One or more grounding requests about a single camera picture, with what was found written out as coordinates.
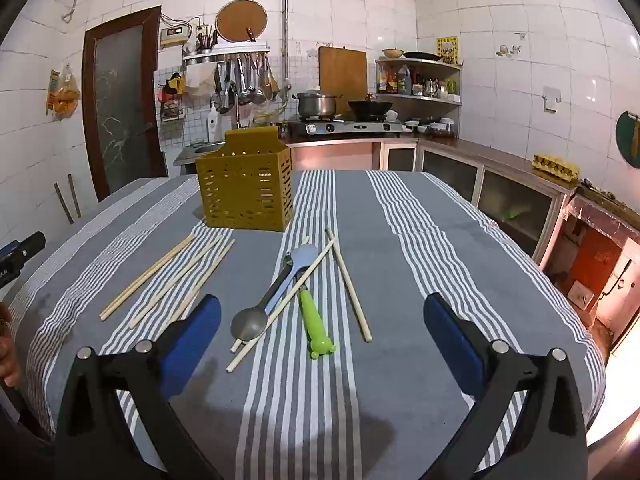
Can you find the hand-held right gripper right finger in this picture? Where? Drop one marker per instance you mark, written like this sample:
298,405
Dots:
452,345

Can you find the white hanging cloth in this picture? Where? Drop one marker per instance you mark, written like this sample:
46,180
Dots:
199,82

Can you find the kitchen counter cabinet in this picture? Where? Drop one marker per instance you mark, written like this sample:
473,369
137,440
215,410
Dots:
500,185

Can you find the wall electrical box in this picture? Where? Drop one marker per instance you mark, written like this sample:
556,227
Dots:
175,35

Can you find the yellow wall poster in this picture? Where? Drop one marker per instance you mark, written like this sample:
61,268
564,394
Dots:
447,50

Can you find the yellow egg carton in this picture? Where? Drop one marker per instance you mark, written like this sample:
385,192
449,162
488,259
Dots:
555,166

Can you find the red label sauce bottle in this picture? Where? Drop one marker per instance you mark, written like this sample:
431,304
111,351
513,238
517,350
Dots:
394,82

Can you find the steel corner shelf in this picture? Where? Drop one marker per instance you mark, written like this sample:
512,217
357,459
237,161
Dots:
425,100

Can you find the orange low cabinet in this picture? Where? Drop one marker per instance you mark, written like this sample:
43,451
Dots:
600,265

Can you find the yellow perforated utensil holder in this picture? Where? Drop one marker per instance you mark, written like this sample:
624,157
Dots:
240,195

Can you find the white soap bottle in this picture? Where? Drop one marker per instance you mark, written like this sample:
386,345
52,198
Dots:
213,122

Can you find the vertical wall pipe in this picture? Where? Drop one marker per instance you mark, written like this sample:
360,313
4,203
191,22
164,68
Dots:
286,20

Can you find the hanging orange plastic bag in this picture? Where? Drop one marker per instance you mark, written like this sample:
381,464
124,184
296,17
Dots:
64,95

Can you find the steel wall utensil rack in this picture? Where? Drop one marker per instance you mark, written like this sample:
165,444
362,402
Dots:
225,52

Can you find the steel sink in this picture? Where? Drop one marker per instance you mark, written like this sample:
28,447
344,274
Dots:
200,150

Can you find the beige bowl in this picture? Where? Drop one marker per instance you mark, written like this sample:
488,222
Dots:
393,53

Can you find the wooden cutting board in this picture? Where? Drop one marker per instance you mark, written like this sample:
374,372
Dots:
342,72

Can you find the black wok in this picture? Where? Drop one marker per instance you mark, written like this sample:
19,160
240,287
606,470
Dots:
370,107

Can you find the wooden chopstick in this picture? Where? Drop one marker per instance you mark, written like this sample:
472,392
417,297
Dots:
149,275
277,310
212,270
348,285
173,285
236,346

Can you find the gas stove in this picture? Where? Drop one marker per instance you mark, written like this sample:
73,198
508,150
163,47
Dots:
345,127

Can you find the light blue plastic spoon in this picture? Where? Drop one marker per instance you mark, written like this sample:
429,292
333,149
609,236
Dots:
304,257

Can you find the black frying pan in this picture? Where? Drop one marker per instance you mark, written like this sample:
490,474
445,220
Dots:
422,55

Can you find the grey striped tablecloth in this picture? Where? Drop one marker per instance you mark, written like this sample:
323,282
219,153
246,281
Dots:
400,260

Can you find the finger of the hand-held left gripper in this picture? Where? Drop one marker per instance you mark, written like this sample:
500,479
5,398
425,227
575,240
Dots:
27,249

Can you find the yellow oil bottle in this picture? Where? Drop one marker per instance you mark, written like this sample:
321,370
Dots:
384,82

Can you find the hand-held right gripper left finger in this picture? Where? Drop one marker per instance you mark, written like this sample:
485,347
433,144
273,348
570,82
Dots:
192,345

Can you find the steel cooking pot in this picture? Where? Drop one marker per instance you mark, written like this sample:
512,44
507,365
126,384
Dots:
316,104

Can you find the white wall socket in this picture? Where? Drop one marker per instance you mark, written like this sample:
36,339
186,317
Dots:
552,100

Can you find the green round board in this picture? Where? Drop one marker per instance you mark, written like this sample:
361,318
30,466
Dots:
625,135

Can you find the large clear bottle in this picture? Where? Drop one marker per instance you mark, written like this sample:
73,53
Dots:
405,82

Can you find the brown glass panel door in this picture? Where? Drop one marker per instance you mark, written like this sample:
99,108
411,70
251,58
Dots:
122,110

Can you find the person's left hand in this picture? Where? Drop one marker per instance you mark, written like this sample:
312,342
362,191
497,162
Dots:
7,355

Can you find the wall hooks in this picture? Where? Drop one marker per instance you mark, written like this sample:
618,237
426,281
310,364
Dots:
510,50

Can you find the leaning metal rods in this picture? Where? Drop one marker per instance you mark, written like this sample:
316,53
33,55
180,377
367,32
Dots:
67,200

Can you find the hanging steel ladles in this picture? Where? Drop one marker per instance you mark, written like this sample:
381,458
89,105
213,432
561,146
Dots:
245,85

